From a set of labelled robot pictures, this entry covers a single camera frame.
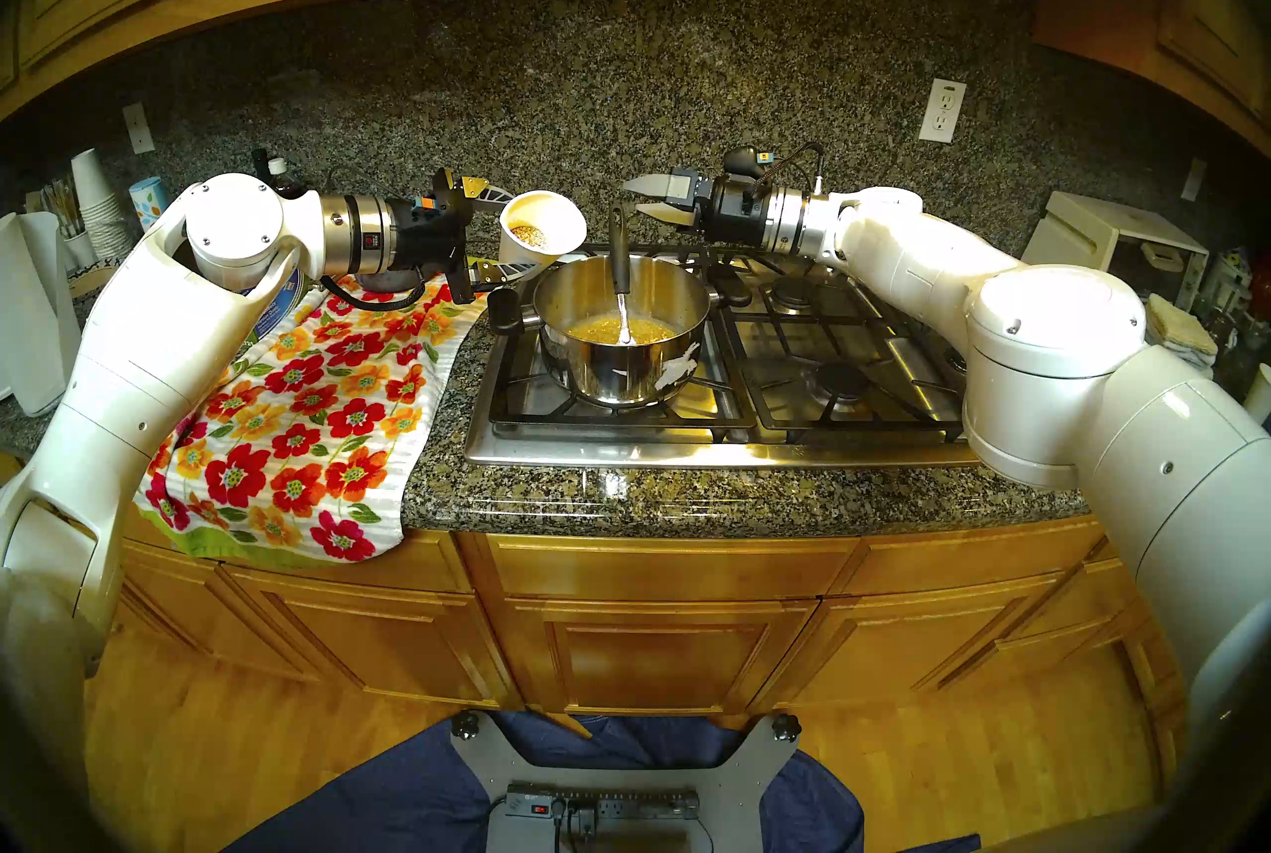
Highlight wooden base cabinets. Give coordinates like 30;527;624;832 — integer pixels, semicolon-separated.
99;503;1193;718

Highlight stack of white paper cups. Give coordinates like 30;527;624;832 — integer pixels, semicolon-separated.
70;147;145;266

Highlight blue aluminium foil box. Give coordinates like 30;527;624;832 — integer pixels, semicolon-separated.
243;265;307;360

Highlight stainless steel pot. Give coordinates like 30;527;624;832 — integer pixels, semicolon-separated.
487;253;753;408

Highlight grey power strip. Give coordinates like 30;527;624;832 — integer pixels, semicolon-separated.
504;786;701;827

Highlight white utensil mug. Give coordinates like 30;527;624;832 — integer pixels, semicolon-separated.
40;181;100;268

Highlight white paper towel roll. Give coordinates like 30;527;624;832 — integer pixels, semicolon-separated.
0;211;88;417

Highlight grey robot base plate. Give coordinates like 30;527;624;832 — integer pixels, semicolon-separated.
452;710;803;853

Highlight stainless gas cooktop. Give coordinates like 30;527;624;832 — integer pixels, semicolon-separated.
464;240;984;470

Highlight floral kitchen towel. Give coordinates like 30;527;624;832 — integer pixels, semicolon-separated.
136;255;517;564

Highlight white house-shaped container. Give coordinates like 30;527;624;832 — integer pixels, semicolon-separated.
1203;245;1254;316

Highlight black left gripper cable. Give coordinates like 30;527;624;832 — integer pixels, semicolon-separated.
318;273;438;313

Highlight dark blue floor cloth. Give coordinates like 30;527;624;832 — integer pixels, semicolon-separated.
223;710;984;853

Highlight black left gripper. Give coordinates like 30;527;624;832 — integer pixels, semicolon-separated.
385;166;544;306

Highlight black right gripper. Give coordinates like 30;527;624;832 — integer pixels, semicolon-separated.
623;166;773;250

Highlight stack of folded cloths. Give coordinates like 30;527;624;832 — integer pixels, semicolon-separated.
1142;293;1220;365

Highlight black right camera cable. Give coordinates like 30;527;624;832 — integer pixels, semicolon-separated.
773;143;827;197

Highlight white wall power outlet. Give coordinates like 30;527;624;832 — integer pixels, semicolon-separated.
918;78;967;145

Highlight white toaster oven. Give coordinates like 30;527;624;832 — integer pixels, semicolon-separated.
1021;191;1210;306

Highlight black-handled metal spoon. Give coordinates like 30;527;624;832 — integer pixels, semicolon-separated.
608;204;636;346

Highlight blue patterned paper cup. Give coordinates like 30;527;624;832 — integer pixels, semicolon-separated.
129;176;172;233

